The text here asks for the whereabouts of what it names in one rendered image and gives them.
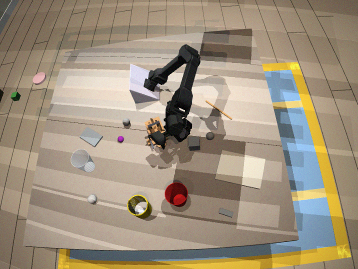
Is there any dark purple ball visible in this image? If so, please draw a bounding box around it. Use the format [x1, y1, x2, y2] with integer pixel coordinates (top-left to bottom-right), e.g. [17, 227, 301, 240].
[117, 136, 124, 143]

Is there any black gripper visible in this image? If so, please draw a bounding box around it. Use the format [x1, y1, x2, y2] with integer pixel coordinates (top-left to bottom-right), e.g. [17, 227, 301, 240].
[151, 118, 192, 149]

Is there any cream flat rectangular panel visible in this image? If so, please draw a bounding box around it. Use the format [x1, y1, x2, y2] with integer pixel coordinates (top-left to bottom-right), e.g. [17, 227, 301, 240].
[215, 150, 266, 190]

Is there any dark red cup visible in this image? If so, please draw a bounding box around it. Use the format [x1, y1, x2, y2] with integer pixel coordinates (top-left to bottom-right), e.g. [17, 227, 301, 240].
[164, 182, 188, 207]

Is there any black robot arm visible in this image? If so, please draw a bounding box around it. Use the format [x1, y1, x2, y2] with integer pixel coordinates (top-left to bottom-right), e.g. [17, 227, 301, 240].
[143, 44, 201, 142]

